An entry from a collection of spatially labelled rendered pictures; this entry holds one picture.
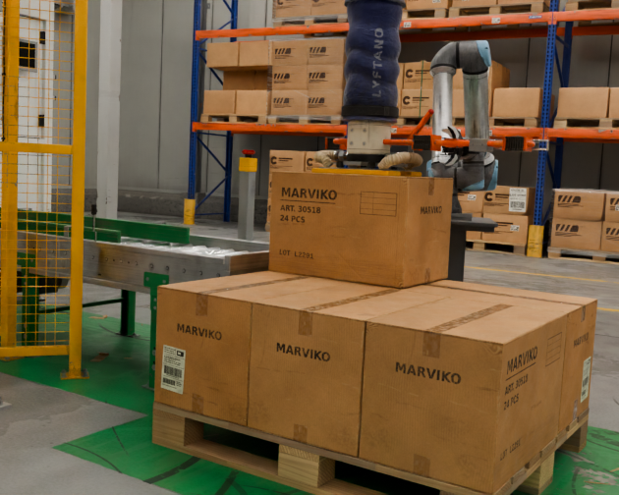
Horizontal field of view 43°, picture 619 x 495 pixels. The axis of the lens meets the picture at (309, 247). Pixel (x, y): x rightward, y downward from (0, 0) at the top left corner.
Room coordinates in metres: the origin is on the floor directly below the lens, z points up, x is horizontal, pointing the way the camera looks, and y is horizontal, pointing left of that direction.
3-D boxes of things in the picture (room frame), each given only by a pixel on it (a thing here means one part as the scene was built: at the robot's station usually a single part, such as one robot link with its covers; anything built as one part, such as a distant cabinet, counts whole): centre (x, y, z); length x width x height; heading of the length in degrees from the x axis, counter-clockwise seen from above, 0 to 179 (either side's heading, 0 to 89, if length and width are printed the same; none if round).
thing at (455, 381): (2.67, -0.27, 0.34); 1.20 x 1.00 x 0.40; 57
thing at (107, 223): (4.34, 1.26, 0.60); 1.60 x 0.10 x 0.09; 57
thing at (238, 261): (3.29, 0.13, 0.58); 0.70 x 0.03 x 0.06; 147
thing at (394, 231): (3.09, -0.20, 0.75); 0.60 x 0.40 x 0.40; 57
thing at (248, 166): (4.02, 0.34, 0.50); 0.07 x 0.07 x 1.00; 57
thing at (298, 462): (2.67, -0.27, 0.07); 1.20 x 1.00 x 0.14; 57
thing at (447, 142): (3.09, -0.44, 1.08); 0.93 x 0.30 x 0.04; 57
